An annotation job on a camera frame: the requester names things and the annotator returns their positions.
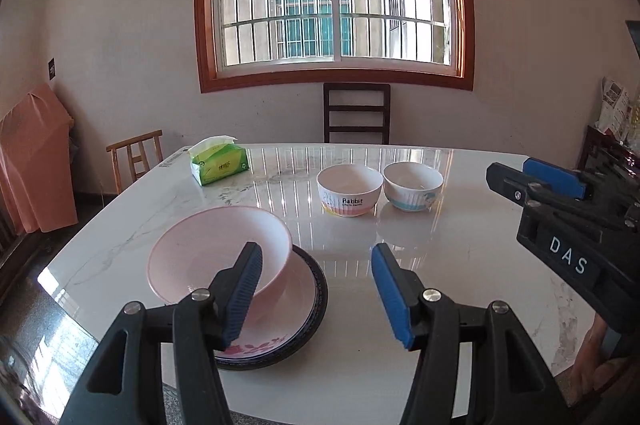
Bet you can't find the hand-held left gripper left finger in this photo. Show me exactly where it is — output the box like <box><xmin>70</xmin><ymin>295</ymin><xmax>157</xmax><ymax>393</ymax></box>
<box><xmin>60</xmin><ymin>241</ymin><xmax>264</xmax><ymax>425</ymax></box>

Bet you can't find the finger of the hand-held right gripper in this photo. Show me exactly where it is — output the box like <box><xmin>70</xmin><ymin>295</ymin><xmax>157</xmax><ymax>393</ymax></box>
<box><xmin>486</xmin><ymin>161</ymin><xmax>543</xmax><ymax>208</ymax></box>
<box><xmin>523</xmin><ymin>157</ymin><xmax>596</xmax><ymax>200</ymax></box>

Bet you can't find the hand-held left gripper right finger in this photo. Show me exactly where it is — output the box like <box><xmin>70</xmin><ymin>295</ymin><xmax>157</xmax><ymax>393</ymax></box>
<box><xmin>371</xmin><ymin>242</ymin><xmax>576</xmax><ymax>425</ymax></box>

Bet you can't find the white plate with pink flower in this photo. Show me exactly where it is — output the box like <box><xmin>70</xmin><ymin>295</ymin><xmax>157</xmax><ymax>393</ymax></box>
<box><xmin>212</xmin><ymin>250</ymin><xmax>318</xmax><ymax>360</ymax></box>

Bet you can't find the pink bowl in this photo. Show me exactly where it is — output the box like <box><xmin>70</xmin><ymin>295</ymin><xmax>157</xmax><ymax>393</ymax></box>
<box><xmin>146</xmin><ymin>206</ymin><xmax>293</xmax><ymax>306</ymax></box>

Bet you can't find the small blue floral plate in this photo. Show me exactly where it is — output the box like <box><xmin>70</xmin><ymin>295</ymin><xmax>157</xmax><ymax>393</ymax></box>
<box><xmin>215</xmin><ymin>250</ymin><xmax>321</xmax><ymax>365</ymax></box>

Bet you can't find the person's right hand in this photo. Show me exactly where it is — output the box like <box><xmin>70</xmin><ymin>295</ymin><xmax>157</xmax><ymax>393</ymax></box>
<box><xmin>575</xmin><ymin>320</ymin><xmax>640</xmax><ymax>406</ymax></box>

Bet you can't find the dark wooden cabinet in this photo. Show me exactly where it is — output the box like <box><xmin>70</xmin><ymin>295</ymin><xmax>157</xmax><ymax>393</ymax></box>
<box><xmin>577</xmin><ymin>125</ymin><xmax>640</xmax><ymax>186</ymax></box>

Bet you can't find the stack of newspapers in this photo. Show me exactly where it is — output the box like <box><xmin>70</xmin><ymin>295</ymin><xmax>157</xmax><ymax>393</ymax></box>
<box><xmin>597</xmin><ymin>76</ymin><xmax>640</xmax><ymax>142</ymax></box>

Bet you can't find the white ribbed bowl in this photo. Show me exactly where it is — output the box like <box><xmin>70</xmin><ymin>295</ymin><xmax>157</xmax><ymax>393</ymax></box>
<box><xmin>382</xmin><ymin>161</ymin><xmax>445</xmax><ymax>213</ymax></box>

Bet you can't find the white bowl with black lettering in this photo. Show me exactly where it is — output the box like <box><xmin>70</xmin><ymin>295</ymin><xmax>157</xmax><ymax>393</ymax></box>
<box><xmin>316</xmin><ymin>164</ymin><xmax>384</xmax><ymax>218</ymax></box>

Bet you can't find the green tissue pack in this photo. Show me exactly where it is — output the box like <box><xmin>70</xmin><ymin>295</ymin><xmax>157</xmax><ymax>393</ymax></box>
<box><xmin>186</xmin><ymin>135</ymin><xmax>249</xmax><ymax>187</ymax></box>

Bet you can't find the dark wooden chair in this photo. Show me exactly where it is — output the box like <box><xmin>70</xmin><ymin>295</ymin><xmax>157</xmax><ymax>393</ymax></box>
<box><xmin>323</xmin><ymin>83</ymin><xmax>391</xmax><ymax>144</ymax></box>

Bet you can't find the light wooden chair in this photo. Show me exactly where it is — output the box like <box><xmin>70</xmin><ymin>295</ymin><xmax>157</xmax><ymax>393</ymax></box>
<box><xmin>105</xmin><ymin>129</ymin><xmax>164</xmax><ymax>196</ymax></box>

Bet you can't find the orange cloth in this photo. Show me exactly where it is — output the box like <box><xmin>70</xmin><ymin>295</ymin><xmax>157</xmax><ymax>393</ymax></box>
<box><xmin>0</xmin><ymin>83</ymin><xmax>79</xmax><ymax>233</ymax></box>

